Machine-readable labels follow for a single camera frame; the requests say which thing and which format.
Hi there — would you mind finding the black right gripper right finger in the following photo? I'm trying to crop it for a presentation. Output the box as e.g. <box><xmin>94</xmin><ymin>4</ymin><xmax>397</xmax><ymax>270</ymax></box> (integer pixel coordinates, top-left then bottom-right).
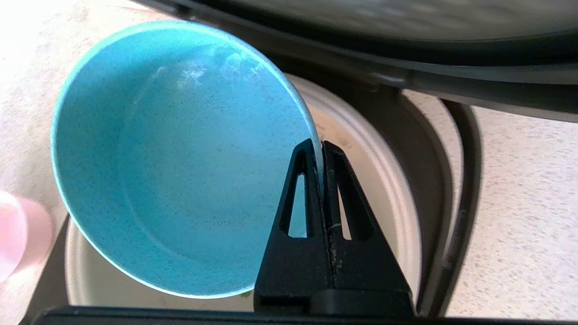
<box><xmin>311</xmin><ymin>142</ymin><xmax>415</xmax><ymax>316</ymax></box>

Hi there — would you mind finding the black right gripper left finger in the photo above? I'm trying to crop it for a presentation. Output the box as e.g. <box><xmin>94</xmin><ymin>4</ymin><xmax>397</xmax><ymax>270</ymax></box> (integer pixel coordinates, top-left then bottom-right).
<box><xmin>254</xmin><ymin>139</ymin><xmax>334</xmax><ymax>313</ymax></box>

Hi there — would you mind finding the pink bowl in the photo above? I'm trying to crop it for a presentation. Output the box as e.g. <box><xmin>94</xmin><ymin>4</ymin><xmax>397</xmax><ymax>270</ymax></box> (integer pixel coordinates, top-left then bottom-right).
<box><xmin>0</xmin><ymin>190</ymin><xmax>56</xmax><ymax>283</ymax></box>

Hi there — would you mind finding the blue bowl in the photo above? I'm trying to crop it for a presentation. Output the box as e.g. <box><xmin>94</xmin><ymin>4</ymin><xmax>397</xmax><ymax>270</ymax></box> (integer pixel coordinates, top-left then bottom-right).
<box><xmin>51</xmin><ymin>19</ymin><xmax>325</xmax><ymax>299</ymax></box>

